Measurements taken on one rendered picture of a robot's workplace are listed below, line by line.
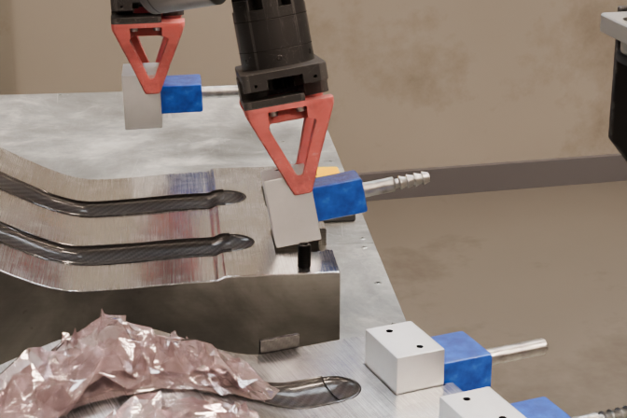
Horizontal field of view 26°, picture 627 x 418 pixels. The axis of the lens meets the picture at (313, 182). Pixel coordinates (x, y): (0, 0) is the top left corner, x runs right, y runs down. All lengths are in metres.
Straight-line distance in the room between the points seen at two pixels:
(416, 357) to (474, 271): 2.46
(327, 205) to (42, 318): 0.23
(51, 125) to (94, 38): 1.86
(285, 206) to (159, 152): 0.57
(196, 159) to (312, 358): 0.65
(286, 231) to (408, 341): 0.17
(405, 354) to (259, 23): 0.28
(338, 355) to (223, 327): 0.10
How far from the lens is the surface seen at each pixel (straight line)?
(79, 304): 1.02
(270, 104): 1.01
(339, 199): 1.06
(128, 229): 1.13
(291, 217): 1.05
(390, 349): 0.92
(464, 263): 3.41
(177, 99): 1.32
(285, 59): 1.03
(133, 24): 1.28
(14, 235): 1.09
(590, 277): 3.38
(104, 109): 1.80
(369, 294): 1.21
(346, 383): 0.94
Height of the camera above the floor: 1.28
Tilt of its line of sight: 19 degrees down
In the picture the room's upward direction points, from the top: straight up
